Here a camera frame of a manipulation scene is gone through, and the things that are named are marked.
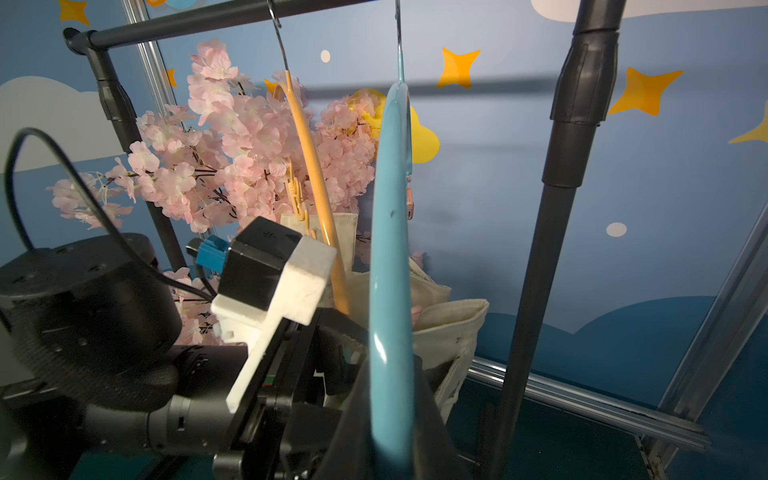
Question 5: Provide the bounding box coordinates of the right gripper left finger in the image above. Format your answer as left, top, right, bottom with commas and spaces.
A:
313, 360, 372, 480

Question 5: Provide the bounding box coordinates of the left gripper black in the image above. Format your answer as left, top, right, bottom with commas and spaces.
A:
212, 308, 368, 479

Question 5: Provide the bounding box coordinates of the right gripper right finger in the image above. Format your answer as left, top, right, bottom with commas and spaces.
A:
413, 356, 471, 480

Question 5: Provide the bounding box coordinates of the light blue clip hanger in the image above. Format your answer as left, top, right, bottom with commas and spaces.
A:
369, 1, 414, 479

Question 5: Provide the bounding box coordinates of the yellow clip hanger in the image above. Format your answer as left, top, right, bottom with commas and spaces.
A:
267, 1, 350, 314

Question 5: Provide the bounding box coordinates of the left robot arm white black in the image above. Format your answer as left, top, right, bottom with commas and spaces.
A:
1, 218, 368, 479

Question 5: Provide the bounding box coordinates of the pink cherry blossom branch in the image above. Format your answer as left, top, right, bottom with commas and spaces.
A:
48, 39, 384, 345

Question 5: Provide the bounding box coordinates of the black clothes rack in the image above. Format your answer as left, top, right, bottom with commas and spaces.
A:
63, 0, 626, 479

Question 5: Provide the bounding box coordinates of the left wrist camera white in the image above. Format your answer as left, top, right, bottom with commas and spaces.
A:
188, 217, 338, 414

